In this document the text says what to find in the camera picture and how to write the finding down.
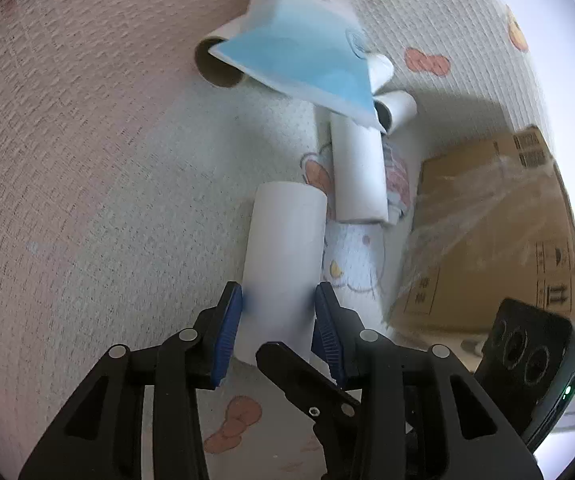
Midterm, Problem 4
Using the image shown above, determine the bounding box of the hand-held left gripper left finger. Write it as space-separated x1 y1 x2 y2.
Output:
17 281 244 480

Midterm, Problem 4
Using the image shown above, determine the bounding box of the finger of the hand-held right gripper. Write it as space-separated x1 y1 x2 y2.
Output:
256 342 361 427

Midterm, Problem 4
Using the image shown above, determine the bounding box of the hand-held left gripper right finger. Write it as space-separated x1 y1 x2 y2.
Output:
311 281 543 480

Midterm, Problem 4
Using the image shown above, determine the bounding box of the white cardboard tube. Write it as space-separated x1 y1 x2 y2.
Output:
237 181 329 368

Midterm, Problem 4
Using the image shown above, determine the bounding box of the pile of white tubes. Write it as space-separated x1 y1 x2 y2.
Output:
194 17 418 223

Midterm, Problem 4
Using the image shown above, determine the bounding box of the blue wet wipes packet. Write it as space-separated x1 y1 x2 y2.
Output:
210 0 385 134

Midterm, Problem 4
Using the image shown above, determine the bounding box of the brown cardboard box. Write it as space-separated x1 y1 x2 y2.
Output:
387 125 575 356

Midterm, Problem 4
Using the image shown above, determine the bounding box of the white waffle blanket with cartoons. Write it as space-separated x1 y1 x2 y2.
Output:
0 0 568 480

